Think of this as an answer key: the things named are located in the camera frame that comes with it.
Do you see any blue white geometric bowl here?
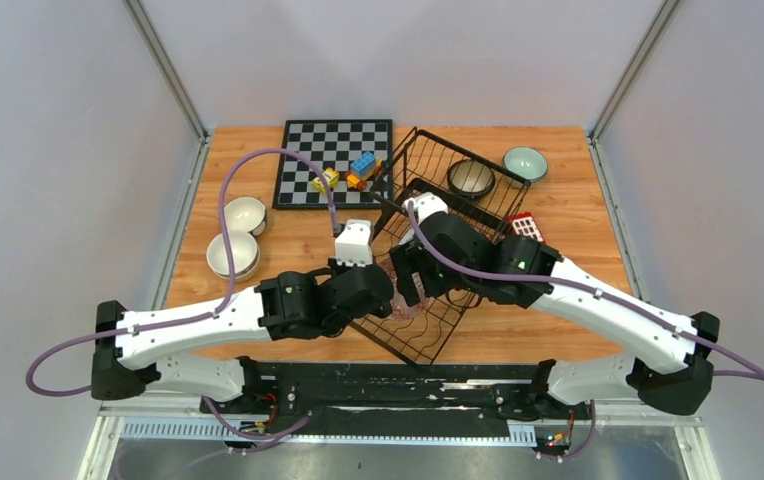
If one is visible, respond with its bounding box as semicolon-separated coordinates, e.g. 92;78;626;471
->
380;259;433;322

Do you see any black wire dish rack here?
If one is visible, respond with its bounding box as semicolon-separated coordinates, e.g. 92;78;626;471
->
352;128;531;367

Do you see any black patterned rim bowl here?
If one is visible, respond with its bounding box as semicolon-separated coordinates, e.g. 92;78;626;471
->
446;160;496;193

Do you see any white grid pattern bowl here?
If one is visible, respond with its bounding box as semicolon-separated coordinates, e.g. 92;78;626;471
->
502;146;548;183

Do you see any beige floral bowl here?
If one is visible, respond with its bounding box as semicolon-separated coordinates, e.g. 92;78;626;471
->
205;231;260;273
213;265;258;282

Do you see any teal white dotted bowl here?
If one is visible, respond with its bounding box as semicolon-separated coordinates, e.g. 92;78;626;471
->
223;196;267;237

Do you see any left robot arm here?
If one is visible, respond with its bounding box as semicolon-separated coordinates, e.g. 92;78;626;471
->
90;264;395;413

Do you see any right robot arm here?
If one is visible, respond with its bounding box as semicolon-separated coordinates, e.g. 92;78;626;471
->
389;212;720;418

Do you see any red toy window brick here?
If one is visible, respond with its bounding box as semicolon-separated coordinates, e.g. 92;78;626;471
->
508;212;545;243

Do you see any blue yellow toy brick car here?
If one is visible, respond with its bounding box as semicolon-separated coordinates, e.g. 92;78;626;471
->
346;151;382;191

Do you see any yellow owl toy block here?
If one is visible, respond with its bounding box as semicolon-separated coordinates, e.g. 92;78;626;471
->
311;167;340;193

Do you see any black and white chessboard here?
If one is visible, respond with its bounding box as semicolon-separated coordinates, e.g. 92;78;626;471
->
272;119;393;210

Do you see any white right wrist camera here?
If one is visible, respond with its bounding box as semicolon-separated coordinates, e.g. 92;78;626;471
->
402;192;449;225

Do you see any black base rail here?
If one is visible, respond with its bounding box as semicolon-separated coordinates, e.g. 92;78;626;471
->
100;360;691;448

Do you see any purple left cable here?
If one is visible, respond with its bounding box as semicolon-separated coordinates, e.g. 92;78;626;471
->
25;147;344;480

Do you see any purple cable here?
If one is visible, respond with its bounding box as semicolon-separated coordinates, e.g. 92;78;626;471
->
405;200;764;462
25;147;344;480

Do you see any aluminium frame post right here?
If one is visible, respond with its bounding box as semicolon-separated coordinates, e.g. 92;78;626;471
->
588;0;683;144

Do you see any aluminium frame post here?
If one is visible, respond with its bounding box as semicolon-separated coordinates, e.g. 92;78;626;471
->
588;0;683;144
122;0;210;143

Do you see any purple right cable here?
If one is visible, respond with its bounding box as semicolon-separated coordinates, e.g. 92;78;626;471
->
405;200;764;462

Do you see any aluminium frame post left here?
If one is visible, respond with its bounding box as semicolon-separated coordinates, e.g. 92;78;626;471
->
122;0;210;143

